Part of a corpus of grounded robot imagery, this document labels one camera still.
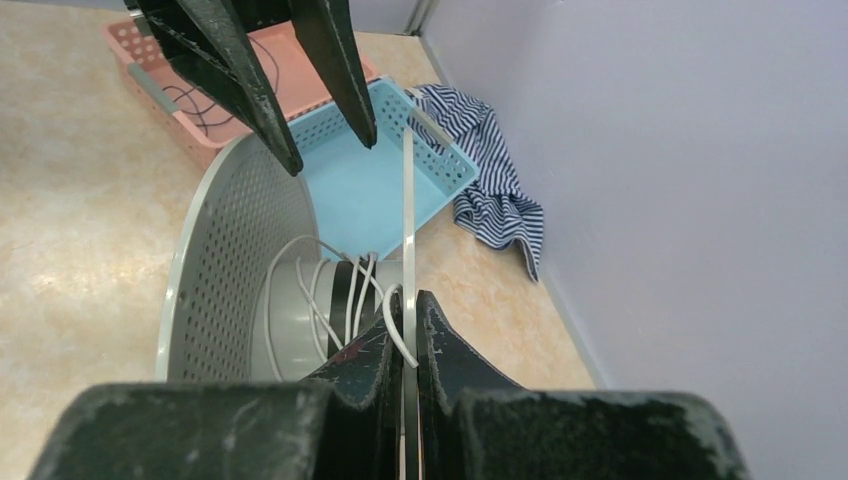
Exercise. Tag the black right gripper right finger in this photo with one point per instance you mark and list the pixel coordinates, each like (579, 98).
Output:
(477, 423)

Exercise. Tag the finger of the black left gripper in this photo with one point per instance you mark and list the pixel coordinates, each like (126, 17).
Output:
(206, 42)
(324, 30)

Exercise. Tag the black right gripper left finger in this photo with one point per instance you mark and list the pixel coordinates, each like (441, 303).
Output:
(340, 422)

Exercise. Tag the grey cable spool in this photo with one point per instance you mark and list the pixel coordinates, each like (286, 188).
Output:
(253, 293)

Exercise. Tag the blue perforated plastic basket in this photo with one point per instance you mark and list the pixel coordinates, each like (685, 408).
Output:
(357, 192)

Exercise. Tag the blue white striped cloth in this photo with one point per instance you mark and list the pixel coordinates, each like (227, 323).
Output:
(494, 208)

